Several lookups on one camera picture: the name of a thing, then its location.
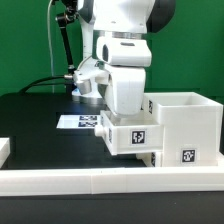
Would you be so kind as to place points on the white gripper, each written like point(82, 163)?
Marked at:
point(123, 73)

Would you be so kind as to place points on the white drawer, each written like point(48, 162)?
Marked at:
point(131, 135)
point(153, 159)

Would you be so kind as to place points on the white drawer cabinet box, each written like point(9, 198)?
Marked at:
point(192, 127)

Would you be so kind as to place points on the white drawer front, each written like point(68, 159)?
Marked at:
point(153, 159)

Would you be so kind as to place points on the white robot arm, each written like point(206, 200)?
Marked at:
point(129, 19)

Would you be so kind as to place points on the white tag marker sheet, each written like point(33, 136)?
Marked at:
point(78, 121)

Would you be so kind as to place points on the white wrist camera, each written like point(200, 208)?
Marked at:
point(88, 81)

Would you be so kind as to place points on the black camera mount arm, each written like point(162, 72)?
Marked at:
point(63, 19)

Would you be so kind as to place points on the white obstacle fence frame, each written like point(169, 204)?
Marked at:
point(104, 181)

